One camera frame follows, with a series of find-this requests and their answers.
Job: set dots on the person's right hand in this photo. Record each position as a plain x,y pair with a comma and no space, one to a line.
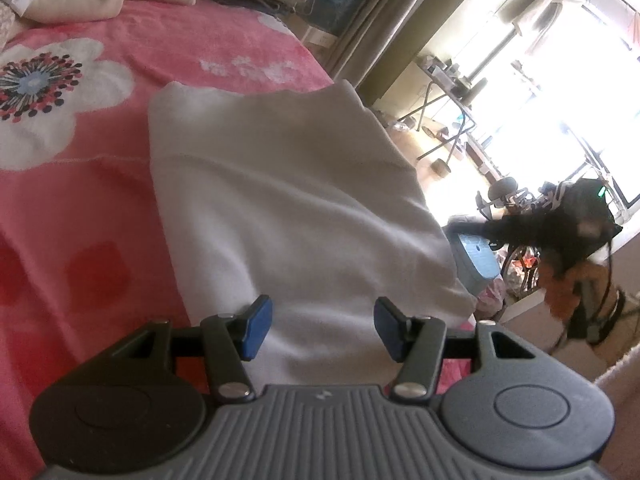
557,290

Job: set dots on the white bear outline sweatshirt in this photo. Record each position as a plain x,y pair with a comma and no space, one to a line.
290,200

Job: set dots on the white water dispenser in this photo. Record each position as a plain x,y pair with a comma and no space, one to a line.
320,32

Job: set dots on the pink floral blanket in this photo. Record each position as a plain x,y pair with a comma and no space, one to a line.
100,185

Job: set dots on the hanging clothes at window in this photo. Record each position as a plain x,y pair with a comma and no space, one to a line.
550,5

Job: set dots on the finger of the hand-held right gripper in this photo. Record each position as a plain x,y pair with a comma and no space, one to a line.
475,227

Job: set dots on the metal folding table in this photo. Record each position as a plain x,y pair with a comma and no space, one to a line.
450,105

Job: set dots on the round woven basket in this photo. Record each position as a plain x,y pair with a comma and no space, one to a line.
441,167

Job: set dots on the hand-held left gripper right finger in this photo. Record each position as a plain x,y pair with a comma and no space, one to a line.
387,327

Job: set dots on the bicycle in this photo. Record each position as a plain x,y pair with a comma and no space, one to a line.
515,210

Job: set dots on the beige curtain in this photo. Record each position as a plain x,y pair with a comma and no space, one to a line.
380,15

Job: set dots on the light blue bin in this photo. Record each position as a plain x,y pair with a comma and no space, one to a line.
479,257

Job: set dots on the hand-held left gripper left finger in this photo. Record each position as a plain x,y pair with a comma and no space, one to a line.
257,330

